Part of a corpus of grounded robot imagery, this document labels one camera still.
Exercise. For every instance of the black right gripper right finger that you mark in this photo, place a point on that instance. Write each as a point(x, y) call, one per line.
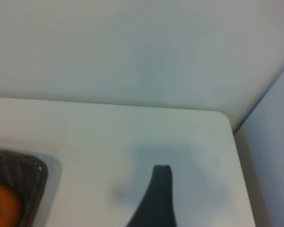
point(171, 203)

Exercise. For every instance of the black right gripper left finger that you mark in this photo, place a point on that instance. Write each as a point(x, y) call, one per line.
point(153, 203)

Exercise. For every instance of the dark brown woven basket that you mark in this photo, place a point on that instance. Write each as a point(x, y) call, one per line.
point(26, 184)

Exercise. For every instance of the orange fruit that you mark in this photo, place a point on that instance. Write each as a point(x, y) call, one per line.
point(2, 205)

